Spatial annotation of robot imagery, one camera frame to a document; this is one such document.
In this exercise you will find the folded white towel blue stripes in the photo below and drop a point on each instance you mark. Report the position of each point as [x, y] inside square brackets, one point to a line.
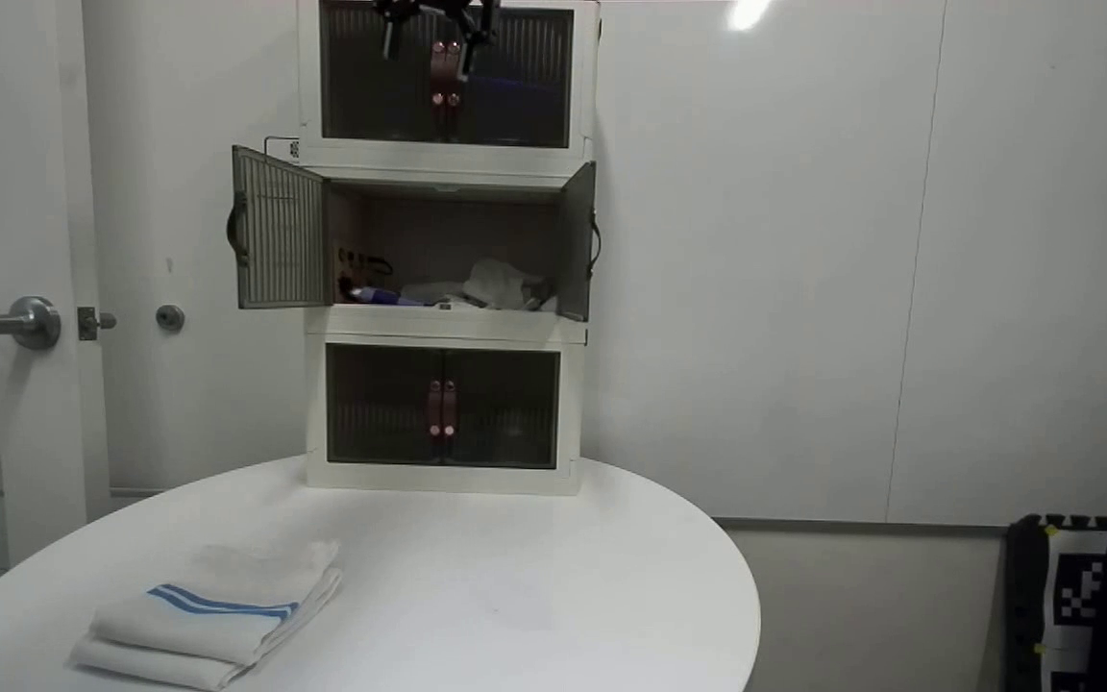
[220, 597]

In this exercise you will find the white three-tier storage cabinet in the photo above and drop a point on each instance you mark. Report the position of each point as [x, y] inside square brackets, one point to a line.
[453, 329]

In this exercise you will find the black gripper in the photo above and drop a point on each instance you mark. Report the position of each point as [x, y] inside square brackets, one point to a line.
[440, 9]

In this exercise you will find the blue and white tube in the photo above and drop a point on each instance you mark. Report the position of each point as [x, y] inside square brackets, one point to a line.
[375, 293]

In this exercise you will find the white crumpled bag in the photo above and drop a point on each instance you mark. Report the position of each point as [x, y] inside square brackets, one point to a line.
[496, 286]

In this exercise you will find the silver door latch plate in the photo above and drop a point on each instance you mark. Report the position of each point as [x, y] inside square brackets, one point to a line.
[94, 322]

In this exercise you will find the clear ribbed plastic bin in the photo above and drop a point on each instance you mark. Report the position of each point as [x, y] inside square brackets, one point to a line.
[578, 243]

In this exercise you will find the round silver wall stop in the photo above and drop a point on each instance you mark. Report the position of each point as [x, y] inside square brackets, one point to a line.
[172, 318]

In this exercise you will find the white room door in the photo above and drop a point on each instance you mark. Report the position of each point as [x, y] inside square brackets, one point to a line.
[36, 195]

